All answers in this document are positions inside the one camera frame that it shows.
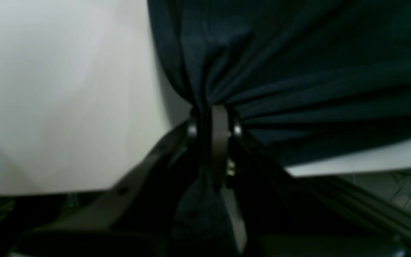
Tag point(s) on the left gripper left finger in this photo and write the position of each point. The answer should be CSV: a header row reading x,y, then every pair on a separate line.
x,y
134,218

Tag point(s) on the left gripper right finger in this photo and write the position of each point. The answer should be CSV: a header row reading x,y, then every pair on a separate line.
x,y
285,218

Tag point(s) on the black long-sleeve t-shirt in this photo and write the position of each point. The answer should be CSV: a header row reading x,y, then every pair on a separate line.
x,y
309,80

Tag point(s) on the black aluminium frame rail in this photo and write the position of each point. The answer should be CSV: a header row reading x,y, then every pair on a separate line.
x,y
363,207

